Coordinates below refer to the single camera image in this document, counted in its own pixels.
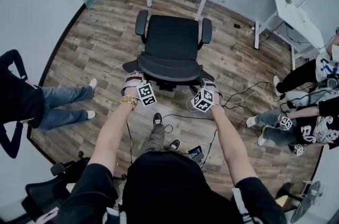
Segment person's black shirt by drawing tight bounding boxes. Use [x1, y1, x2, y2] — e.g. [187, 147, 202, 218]
[59, 150, 288, 224]

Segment person's left forearm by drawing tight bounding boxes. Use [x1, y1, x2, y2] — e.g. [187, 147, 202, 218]
[88, 97, 140, 166]

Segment white rounded machine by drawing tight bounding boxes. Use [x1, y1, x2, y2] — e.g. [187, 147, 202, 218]
[285, 88, 320, 109]

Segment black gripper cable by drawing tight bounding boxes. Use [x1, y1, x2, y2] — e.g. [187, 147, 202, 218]
[124, 118, 135, 166]

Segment person's camouflage trousers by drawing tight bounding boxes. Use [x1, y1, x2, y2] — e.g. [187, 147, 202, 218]
[138, 123, 166, 154]

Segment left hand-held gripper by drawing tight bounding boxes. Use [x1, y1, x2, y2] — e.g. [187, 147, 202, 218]
[120, 71, 158, 107]

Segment white floor cable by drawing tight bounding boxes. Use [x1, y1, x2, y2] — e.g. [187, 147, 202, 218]
[185, 90, 274, 113]

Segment black device with screen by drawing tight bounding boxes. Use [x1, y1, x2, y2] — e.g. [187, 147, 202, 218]
[188, 146, 205, 164]

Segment person's right forearm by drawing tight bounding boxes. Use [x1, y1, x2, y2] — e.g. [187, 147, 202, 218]
[210, 105, 260, 184]

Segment black mesh office chair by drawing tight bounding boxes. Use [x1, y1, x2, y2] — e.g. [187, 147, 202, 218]
[20, 156, 92, 224]

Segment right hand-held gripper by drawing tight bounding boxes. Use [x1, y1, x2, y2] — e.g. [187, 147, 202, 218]
[191, 79, 223, 114]

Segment person's black and white shoe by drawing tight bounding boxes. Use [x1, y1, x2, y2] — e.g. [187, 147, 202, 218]
[153, 112, 163, 128]
[168, 139, 182, 151]

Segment yellow beaded bracelet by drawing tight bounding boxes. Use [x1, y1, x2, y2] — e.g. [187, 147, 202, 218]
[120, 94, 140, 112]

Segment black floor cable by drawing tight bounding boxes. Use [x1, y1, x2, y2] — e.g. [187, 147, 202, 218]
[221, 80, 279, 115]

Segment white table with plant sprig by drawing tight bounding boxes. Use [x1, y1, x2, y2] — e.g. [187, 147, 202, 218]
[254, 0, 325, 71]

